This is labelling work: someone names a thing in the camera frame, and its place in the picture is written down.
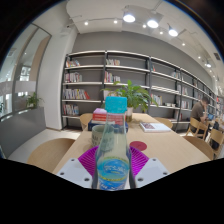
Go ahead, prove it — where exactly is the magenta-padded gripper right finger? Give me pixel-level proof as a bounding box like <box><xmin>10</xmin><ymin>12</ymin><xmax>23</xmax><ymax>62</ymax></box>
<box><xmin>128</xmin><ymin>146</ymin><xmax>171</xmax><ymax>189</ymax></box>

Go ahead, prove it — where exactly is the white book with red print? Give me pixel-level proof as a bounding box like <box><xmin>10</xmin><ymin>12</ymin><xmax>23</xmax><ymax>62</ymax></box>
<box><xmin>139</xmin><ymin>121</ymin><xmax>173</xmax><ymax>134</ymax></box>

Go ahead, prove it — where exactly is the small green window plant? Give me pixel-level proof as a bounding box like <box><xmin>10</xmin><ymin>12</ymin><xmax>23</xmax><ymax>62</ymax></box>
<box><xmin>24</xmin><ymin>92</ymin><xmax>45</xmax><ymax>110</ymax></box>

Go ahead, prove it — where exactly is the group of ceiling lights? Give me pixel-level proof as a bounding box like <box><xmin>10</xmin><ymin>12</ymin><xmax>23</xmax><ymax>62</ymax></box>
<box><xmin>83</xmin><ymin>11</ymin><xmax>214</xmax><ymax>70</ymax></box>

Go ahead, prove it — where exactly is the green potted plant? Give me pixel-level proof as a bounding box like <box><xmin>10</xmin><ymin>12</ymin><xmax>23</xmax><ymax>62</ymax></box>
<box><xmin>101</xmin><ymin>79</ymin><xmax>158</xmax><ymax>123</ymax></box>

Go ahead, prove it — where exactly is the flat round red coaster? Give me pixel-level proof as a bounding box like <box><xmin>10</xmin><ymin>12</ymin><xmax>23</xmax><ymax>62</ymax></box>
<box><xmin>129</xmin><ymin>140</ymin><xmax>148</xmax><ymax>152</ymax></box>

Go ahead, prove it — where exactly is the person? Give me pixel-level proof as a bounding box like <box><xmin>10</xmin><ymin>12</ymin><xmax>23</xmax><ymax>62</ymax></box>
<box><xmin>189</xmin><ymin>96</ymin><xmax>211</xmax><ymax>135</ymax></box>

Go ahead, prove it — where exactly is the pink book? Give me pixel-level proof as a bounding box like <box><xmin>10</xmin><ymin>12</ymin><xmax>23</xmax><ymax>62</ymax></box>
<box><xmin>93</xmin><ymin>107</ymin><xmax>108</xmax><ymax>116</ymax></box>

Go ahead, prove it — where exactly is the grey shelf unit with books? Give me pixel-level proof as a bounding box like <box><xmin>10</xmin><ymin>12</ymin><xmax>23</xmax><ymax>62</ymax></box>
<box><xmin>60</xmin><ymin>49</ymin><xmax>224</xmax><ymax>133</ymax></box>

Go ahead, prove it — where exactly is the clear bottle with blue cap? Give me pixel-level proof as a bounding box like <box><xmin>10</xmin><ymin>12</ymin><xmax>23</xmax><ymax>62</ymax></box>
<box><xmin>91</xmin><ymin>96</ymin><xmax>136</xmax><ymax>192</ymax></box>

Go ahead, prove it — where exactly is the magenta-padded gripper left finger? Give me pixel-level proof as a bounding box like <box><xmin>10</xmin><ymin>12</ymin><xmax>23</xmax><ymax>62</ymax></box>
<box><xmin>56</xmin><ymin>145</ymin><xmax>101</xmax><ymax>190</ymax></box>

